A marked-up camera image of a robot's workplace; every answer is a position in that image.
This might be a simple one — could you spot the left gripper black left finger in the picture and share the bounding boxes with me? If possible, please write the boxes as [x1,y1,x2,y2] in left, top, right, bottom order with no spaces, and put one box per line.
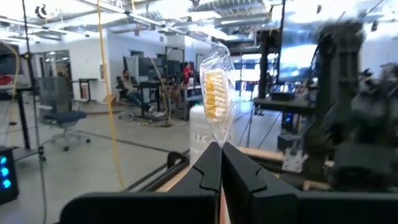
[58,142,222,224]

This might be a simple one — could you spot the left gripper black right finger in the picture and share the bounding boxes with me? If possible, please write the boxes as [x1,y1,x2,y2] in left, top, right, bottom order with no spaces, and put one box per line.
[222,142,398,224]

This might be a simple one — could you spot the orange toothbrush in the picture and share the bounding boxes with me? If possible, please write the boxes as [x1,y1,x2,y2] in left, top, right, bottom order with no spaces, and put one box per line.
[198,42,237,224]

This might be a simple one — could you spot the white green wipes canister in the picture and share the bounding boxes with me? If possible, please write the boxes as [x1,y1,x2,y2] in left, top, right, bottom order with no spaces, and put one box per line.
[188,104,237,166]

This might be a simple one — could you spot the black monitor bench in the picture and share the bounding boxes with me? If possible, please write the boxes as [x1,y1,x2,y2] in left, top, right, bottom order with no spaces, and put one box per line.
[253,91,315,116]

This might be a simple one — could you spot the black office desk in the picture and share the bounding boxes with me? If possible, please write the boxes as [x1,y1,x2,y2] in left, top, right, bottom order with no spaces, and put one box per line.
[136,80,187,121]

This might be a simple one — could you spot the person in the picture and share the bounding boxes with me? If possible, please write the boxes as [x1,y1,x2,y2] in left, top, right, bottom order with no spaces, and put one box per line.
[182,61,194,88]
[119,68,152,113]

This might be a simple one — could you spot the grey chair with blue seat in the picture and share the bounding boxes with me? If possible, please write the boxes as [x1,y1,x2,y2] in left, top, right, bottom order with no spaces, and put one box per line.
[35,76,93,153]

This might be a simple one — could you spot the large bright monitor screen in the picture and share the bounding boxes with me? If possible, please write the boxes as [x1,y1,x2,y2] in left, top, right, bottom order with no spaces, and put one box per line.
[278,27,323,85]

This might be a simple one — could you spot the black computer with blue lights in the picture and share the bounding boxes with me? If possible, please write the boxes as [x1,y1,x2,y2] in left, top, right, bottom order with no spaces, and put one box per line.
[0,146,19,206]

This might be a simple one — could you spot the black side table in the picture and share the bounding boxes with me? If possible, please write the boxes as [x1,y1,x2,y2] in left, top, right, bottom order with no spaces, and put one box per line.
[0,85,41,150]

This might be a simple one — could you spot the yellow hanging cable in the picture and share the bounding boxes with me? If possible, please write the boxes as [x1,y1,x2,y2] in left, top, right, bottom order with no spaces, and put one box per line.
[96,0,125,190]

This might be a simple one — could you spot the black coiled hanging cable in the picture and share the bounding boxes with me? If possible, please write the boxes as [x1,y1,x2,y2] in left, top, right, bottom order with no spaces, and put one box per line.
[21,0,48,224]

